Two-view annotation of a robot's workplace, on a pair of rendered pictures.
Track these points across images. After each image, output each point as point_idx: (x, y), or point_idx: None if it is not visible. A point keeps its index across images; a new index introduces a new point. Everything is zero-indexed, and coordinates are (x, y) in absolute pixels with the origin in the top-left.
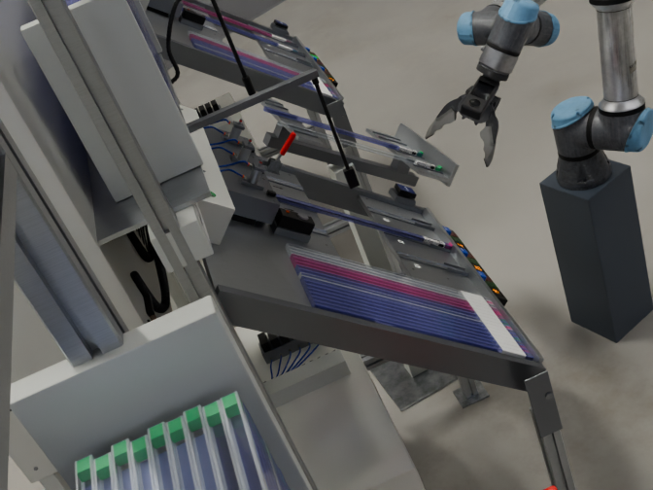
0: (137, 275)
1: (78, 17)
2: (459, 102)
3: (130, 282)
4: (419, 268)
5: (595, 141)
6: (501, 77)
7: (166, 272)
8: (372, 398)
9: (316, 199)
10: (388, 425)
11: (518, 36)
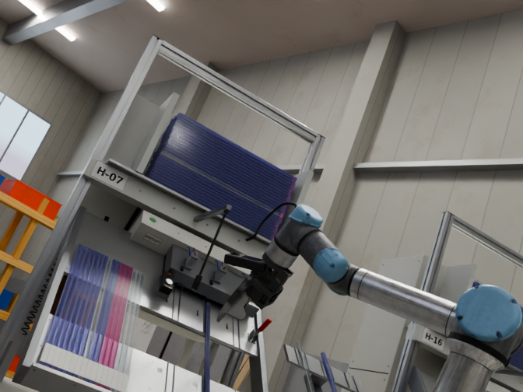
0: (106, 217)
1: (166, 101)
2: None
3: (99, 211)
4: (156, 369)
5: None
6: (264, 256)
7: (199, 371)
8: None
9: (250, 384)
10: None
11: (282, 226)
